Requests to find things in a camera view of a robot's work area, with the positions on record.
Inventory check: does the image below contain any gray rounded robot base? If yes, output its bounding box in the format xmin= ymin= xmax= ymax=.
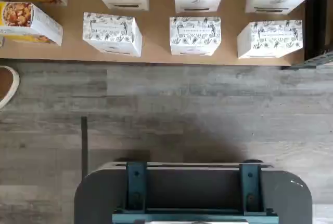
xmin=74 ymin=160 xmax=313 ymax=224

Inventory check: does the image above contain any teal metal crossbar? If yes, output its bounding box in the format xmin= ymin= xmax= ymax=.
xmin=112 ymin=207 xmax=279 ymax=224

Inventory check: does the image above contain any teal metal bracket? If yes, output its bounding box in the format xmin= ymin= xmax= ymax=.
xmin=125 ymin=162 xmax=147 ymax=213
xmin=238 ymin=163 xmax=264 ymax=213

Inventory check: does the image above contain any black floor strip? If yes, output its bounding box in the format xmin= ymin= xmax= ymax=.
xmin=81 ymin=116 xmax=88 ymax=178

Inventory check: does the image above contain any adjacent metal shelf rack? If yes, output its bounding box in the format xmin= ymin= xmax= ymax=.
xmin=281 ymin=51 xmax=333 ymax=71

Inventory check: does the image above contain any brown shoe white sole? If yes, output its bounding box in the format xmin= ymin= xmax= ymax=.
xmin=0 ymin=65 xmax=20 ymax=109

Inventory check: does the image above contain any white granola boxes group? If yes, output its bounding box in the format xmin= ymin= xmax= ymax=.
xmin=0 ymin=0 xmax=307 ymax=68

